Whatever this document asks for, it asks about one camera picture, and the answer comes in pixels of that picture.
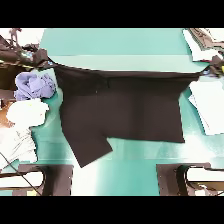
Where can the black T-shirt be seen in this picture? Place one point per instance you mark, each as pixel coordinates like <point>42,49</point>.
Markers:
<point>126,110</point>

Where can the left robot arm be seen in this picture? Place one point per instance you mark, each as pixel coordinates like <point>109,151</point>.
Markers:
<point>58,180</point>

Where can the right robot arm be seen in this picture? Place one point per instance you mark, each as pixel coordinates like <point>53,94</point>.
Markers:
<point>170,180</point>

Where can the purple garment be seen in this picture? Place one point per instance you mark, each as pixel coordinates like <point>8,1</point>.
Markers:
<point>33,86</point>

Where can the cream garment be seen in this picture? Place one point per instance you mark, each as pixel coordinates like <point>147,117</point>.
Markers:
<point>26,112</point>

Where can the pale pink garment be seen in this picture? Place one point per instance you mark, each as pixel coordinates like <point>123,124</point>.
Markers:
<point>16,146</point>

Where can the dark patterned garment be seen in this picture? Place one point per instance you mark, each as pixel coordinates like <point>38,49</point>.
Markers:
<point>205,37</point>

